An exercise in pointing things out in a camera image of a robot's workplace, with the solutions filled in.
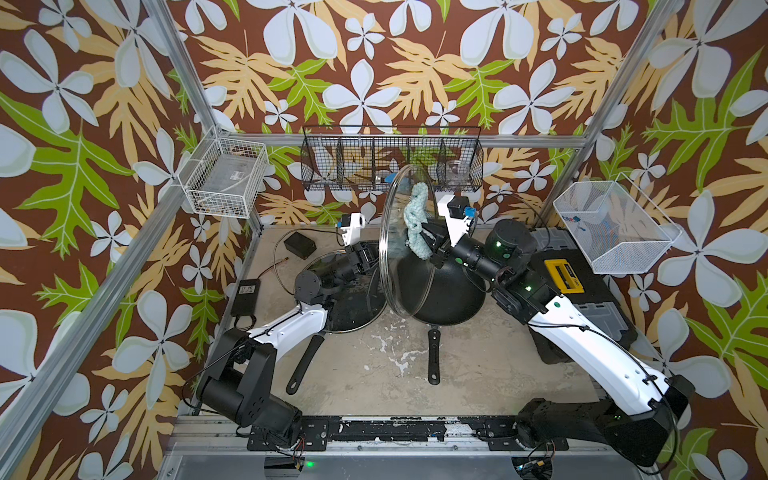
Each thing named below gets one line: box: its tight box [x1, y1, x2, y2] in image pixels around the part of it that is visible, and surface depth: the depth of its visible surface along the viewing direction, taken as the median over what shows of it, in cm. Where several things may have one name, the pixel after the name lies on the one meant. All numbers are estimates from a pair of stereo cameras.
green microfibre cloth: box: [403, 182, 435, 261], surface depth 57 cm
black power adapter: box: [230, 278, 261, 316], surface depth 100 cm
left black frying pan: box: [286, 334, 325, 395], surface depth 78 cm
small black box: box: [283, 232, 317, 260], surface depth 113 cm
